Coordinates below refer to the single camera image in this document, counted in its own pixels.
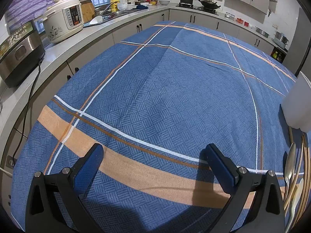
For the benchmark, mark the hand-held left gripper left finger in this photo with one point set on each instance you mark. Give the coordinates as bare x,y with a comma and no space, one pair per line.
90,170

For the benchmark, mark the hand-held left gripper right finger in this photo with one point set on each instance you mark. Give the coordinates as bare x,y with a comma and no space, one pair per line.
218,165

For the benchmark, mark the metal spoon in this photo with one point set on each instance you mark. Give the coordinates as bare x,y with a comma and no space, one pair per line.
290,160

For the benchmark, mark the wooden chopstick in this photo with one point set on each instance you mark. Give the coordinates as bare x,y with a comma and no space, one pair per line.
300,155
306,170
309,174

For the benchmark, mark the white plastic spoon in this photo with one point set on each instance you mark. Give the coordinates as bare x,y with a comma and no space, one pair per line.
296,199

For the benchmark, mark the white plastic utensil holder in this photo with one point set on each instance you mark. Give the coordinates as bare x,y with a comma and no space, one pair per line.
298,102

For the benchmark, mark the blue plaid tablecloth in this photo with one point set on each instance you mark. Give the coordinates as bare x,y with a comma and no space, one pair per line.
170,89

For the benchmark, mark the row of oil bottles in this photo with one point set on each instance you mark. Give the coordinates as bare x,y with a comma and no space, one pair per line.
277,56

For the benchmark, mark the stainless steel countertop appliance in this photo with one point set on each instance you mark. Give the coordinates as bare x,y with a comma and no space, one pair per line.
19,53

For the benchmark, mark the steel steamer pot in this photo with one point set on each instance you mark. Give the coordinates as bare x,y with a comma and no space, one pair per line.
280,40

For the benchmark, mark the steel basin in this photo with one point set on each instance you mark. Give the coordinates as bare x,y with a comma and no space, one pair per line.
262,32

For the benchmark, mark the red food containers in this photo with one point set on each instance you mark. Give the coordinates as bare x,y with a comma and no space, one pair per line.
243,22

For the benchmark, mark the tall grey cabinet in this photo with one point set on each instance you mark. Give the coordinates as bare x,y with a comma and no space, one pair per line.
297,41

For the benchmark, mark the white plate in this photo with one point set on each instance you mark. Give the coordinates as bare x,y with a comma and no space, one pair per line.
96,20

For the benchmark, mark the glass jars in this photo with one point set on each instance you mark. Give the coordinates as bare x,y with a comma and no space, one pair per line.
229,15

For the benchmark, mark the white electric pressure cooker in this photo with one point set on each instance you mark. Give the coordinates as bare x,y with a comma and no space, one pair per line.
63,20

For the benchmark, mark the wooden cutting board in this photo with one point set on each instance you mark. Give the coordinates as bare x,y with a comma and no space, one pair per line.
87,11

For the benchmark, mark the steel kitchen sink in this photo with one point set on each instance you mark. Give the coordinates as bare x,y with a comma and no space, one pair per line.
121,13

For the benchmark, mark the black gas stove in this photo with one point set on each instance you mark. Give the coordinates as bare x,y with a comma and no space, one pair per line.
194,6

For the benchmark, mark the hanging scissors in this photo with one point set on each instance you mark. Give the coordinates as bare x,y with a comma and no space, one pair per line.
270,13

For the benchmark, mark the black wok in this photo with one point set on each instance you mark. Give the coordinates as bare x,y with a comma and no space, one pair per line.
209,4

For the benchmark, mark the steel faucet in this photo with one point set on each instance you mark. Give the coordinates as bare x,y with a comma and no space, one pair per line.
109,6

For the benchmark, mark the yellow bottle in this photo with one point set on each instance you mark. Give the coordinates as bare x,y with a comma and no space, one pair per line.
114,3

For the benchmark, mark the blue dish cloth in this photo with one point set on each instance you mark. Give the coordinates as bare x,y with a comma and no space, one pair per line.
141,6

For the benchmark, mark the white bowl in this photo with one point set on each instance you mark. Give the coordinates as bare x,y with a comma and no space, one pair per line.
164,2

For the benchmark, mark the wall socket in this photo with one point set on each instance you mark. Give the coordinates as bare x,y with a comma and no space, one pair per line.
10,161

